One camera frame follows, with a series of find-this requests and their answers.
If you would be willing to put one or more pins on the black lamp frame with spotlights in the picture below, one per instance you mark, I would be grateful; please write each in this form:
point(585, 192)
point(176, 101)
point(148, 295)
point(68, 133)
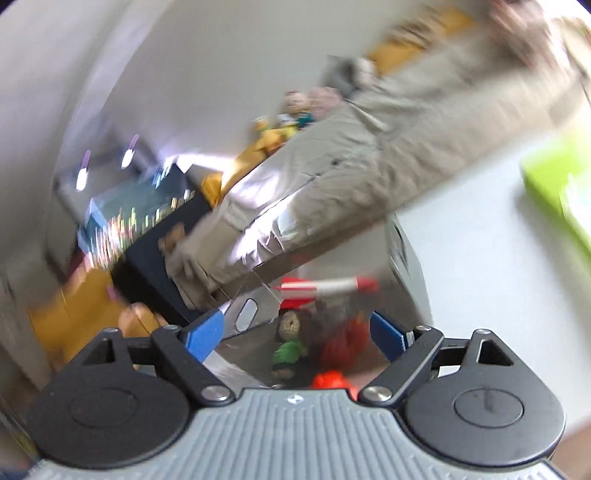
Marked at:
point(83, 170)

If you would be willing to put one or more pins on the glass fish tank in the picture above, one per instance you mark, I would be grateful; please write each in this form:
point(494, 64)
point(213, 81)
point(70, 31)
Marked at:
point(129, 203)

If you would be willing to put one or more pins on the red-orange plastic toy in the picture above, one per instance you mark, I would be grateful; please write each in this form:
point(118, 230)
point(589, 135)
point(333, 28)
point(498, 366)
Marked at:
point(332, 383)

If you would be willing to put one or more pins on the grey cat pillow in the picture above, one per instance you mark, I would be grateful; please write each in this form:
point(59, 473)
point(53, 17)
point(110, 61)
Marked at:
point(341, 74)

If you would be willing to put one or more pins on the white marble desktop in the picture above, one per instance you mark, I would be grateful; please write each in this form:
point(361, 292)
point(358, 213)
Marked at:
point(485, 258)

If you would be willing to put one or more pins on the red and white toy rocket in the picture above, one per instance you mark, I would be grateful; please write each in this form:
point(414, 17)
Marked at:
point(328, 287)

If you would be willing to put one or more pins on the pink plush pillow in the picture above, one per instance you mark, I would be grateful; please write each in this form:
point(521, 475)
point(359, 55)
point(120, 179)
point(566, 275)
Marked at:
point(323, 99)

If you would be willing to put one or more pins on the orange-red fuzzy toy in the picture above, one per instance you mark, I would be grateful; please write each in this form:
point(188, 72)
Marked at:
point(346, 341)

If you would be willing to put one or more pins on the long yellow sofa cushion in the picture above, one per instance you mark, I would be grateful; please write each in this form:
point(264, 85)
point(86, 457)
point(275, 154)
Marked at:
point(415, 37)

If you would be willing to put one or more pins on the black tank cabinet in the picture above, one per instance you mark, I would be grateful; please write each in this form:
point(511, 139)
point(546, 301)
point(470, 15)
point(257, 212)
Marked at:
point(152, 272)

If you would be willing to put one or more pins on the clear plastic storage box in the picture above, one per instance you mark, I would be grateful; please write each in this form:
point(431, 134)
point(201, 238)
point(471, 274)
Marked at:
point(408, 277)

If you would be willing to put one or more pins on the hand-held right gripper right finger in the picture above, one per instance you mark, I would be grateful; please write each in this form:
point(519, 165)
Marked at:
point(385, 339)

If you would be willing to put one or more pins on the yellow leather armchair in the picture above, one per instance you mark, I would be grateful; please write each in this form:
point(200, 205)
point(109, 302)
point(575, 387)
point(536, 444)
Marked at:
point(78, 304)

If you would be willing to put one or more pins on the yellow duck plush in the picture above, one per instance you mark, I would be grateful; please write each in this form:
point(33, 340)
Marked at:
point(270, 134)

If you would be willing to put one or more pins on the cartoon baby doll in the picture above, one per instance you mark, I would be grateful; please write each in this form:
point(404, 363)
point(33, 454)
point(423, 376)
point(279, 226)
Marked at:
point(300, 108)

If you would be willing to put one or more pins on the lime green plastic tray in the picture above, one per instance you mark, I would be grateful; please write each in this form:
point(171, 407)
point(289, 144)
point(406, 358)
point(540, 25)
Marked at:
point(554, 194)

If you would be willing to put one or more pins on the grey-beige sofa cover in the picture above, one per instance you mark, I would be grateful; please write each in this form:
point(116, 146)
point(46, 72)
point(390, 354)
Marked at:
point(369, 152)

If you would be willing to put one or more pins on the brown knitted doll green shirt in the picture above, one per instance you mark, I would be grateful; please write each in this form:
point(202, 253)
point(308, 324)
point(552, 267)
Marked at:
point(291, 341)

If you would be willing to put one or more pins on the folded yellow blanket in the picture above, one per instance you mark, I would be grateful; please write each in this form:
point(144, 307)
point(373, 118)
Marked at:
point(212, 187)

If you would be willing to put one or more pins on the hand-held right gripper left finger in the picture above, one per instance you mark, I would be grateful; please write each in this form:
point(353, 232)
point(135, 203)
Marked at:
point(203, 337)

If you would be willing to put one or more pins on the brown teddy bear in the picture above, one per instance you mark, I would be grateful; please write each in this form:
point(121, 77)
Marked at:
point(173, 240)

